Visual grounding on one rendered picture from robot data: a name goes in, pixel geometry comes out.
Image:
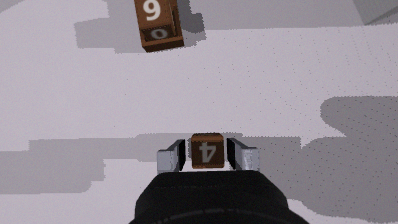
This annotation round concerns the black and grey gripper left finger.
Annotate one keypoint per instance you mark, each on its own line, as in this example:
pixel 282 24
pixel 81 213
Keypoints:
pixel 173 158

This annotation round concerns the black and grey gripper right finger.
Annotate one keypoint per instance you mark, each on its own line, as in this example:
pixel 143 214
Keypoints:
pixel 242 157

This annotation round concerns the brown wooden tray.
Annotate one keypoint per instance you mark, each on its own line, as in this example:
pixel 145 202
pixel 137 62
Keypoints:
pixel 167 43

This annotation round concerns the brown cube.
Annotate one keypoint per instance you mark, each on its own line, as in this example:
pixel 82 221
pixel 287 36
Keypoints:
pixel 155 19
pixel 207 150

